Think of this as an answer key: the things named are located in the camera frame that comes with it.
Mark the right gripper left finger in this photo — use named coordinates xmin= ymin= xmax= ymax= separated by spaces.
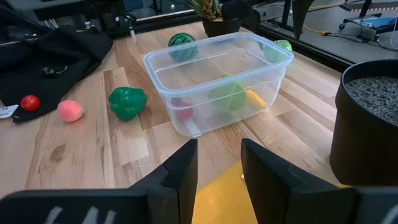
xmin=0 ymin=138 xmax=199 ymax=224

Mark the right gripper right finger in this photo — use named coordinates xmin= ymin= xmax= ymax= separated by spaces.
xmin=241 ymin=138 xmax=398 ymax=224

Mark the small red toy berry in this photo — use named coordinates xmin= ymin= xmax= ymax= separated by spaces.
xmin=175 ymin=105 xmax=195 ymax=122

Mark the yellow toy corn cob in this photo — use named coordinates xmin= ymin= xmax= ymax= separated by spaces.
xmin=245 ymin=89 xmax=267 ymax=110

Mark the dark red toy cherry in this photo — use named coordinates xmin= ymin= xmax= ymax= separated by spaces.
xmin=170 ymin=96 xmax=185 ymax=108

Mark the pink toy peach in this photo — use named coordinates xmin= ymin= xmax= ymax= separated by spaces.
xmin=57 ymin=100 xmax=84 ymax=123

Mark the light green toy lettuce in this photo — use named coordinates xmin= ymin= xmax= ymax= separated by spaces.
xmin=207 ymin=73 xmax=248 ymax=113

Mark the light green toy cabbage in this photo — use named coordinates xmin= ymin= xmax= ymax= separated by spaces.
xmin=263 ymin=39 xmax=294 ymax=63

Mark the striped green toy watermelon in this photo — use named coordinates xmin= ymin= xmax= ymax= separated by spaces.
xmin=167 ymin=32 xmax=199 ymax=63

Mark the clear plastic tupperware container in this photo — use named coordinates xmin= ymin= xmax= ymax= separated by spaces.
xmin=143 ymin=32 xmax=295 ymax=138

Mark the yellow cloth napkin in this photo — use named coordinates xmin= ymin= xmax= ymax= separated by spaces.
xmin=191 ymin=161 xmax=352 ymax=224

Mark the leafy green plant black pot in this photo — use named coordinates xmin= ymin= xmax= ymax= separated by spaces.
xmin=329 ymin=58 xmax=398 ymax=187

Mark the dark green toy bell pepper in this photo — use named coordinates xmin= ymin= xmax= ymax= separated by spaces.
xmin=108 ymin=86 xmax=148 ymax=121

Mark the red toy cherry green stem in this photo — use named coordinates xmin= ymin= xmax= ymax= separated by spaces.
xmin=20 ymin=95 xmax=41 ymax=112

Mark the white handwritten paper tag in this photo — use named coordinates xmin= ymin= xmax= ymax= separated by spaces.
xmin=0 ymin=105 xmax=19 ymax=119

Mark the black cloth napkin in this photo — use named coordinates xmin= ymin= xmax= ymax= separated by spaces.
xmin=0 ymin=26 xmax=114 ymax=124

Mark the black stand leg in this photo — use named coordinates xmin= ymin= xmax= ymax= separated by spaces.
xmin=290 ymin=0 xmax=315 ymax=42

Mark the black wheeled cart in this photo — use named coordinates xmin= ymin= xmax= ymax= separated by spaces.
xmin=338 ymin=12 xmax=398 ymax=35

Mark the small succulent in dark pot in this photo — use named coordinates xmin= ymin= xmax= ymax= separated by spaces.
xmin=189 ymin=0 xmax=242 ymax=38

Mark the black aluminium table frame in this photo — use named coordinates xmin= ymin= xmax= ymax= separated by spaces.
xmin=102 ymin=9 xmax=352 ymax=72

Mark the yellow cable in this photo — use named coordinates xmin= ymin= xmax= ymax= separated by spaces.
xmin=303 ymin=23 xmax=331 ymax=36

